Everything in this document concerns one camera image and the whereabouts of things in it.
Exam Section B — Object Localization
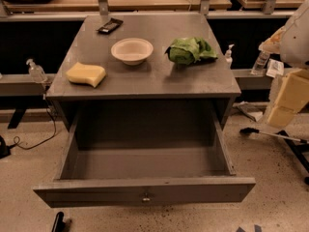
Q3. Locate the left clear sanitizer pump bottle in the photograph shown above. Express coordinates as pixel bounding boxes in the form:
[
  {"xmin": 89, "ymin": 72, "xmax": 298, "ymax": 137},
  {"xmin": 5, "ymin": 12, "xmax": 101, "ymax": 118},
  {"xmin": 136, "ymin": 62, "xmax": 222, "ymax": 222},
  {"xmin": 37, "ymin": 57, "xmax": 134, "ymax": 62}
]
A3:
[{"xmin": 26, "ymin": 59, "xmax": 48, "ymax": 83}]

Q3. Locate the black object bottom floor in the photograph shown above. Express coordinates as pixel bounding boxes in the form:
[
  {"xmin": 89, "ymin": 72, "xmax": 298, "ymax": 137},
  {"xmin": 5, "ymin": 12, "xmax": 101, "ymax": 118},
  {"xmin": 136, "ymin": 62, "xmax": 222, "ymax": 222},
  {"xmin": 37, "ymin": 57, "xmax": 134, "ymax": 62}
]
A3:
[{"xmin": 51, "ymin": 212, "xmax": 72, "ymax": 232}]

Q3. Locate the grey cabinet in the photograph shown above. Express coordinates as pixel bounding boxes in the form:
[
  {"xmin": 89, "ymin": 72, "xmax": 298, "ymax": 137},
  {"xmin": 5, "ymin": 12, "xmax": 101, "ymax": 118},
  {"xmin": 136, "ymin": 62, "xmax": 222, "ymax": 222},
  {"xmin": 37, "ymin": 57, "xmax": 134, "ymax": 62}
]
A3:
[{"xmin": 46, "ymin": 13, "xmax": 240, "ymax": 127}]

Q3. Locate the right white pump bottle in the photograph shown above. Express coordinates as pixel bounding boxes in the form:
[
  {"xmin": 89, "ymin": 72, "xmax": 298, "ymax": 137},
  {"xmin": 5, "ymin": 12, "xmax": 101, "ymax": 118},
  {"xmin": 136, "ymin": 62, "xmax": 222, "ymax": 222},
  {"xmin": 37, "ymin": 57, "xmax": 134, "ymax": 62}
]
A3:
[{"xmin": 225, "ymin": 44, "xmax": 234, "ymax": 68}]

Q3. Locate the white paper bowl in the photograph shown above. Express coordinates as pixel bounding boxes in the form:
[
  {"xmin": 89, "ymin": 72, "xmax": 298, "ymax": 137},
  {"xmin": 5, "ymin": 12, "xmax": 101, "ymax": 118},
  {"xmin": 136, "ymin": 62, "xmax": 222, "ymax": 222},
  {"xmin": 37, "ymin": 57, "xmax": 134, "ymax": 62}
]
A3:
[{"xmin": 111, "ymin": 38, "xmax": 154, "ymax": 66}]

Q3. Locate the black snack bar wrapper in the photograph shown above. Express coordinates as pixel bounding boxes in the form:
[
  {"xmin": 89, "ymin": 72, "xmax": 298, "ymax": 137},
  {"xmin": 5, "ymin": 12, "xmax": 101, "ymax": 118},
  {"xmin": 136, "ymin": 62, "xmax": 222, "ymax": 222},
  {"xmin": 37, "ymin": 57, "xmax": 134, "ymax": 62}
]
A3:
[{"xmin": 97, "ymin": 18, "xmax": 123, "ymax": 34}]

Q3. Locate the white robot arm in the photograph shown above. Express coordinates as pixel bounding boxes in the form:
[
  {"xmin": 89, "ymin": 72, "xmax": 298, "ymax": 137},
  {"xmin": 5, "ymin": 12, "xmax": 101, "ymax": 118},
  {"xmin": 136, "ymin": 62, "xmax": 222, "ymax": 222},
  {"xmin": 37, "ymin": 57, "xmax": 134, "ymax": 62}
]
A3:
[{"xmin": 259, "ymin": 0, "xmax": 309, "ymax": 69}]

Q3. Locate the open grey top drawer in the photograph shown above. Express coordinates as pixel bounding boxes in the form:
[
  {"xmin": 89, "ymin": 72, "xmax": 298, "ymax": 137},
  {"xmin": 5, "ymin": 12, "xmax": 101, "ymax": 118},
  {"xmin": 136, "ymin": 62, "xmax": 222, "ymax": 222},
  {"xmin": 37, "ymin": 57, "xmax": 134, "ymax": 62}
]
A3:
[{"xmin": 34, "ymin": 100, "xmax": 255, "ymax": 207}]

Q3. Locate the black handled floor tool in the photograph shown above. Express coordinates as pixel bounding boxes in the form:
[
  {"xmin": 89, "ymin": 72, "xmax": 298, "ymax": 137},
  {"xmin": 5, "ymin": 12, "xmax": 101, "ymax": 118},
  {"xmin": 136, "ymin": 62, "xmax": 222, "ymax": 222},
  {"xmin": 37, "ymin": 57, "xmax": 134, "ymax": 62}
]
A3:
[{"xmin": 239, "ymin": 128, "xmax": 309, "ymax": 144}]

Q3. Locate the black device left floor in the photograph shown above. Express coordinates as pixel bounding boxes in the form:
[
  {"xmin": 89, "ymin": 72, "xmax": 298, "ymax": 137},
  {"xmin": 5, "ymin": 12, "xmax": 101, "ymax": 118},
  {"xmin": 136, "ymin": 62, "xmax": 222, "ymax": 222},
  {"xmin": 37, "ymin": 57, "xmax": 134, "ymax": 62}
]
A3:
[{"xmin": 0, "ymin": 135, "xmax": 11, "ymax": 159}]

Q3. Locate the green rice chip bag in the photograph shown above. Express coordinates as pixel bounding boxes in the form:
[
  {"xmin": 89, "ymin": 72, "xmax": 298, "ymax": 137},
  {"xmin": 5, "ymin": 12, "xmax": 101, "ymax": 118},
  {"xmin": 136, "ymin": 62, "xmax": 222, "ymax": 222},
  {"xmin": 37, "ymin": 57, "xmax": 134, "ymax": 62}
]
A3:
[{"xmin": 165, "ymin": 37, "xmax": 217, "ymax": 65}]

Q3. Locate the yellow sponge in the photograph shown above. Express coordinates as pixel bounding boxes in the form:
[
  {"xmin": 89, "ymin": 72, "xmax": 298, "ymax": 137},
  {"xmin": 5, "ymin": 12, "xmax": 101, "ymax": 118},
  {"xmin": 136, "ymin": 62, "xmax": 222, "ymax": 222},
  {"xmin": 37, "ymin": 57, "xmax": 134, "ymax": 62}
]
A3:
[{"xmin": 66, "ymin": 62, "xmax": 106, "ymax": 88}]

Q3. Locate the crumpled white paper packet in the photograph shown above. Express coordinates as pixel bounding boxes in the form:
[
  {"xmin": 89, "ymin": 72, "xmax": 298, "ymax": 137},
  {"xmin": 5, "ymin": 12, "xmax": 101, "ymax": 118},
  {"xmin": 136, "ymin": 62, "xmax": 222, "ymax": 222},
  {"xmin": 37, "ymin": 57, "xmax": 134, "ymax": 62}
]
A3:
[{"xmin": 266, "ymin": 59, "xmax": 284, "ymax": 78}]

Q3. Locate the clear plastic water bottle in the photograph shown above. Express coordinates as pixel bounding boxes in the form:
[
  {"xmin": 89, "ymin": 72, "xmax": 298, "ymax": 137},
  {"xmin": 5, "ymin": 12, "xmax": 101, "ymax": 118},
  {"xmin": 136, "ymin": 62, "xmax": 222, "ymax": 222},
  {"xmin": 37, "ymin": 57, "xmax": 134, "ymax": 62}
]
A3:
[{"xmin": 251, "ymin": 51, "xmax": 270, "ymax": 75}]

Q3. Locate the black floor cable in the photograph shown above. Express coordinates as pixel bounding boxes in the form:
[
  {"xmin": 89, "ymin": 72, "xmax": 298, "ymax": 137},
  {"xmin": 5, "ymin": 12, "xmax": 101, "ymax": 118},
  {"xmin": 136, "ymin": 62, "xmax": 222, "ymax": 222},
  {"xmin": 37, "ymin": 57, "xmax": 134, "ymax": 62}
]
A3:
[{"xmin": 12, "ymin": 95, "xmax": 59, "ymax": 151}]

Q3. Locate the grey box on floor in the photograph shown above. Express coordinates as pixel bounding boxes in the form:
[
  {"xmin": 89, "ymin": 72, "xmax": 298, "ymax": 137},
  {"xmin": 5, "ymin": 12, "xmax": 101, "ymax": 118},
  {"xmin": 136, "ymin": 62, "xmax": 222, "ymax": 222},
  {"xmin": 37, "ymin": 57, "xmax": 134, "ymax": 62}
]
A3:
[{"xmin": 237, "ymin": 101, "xmax": 263, "ymax": 122}]

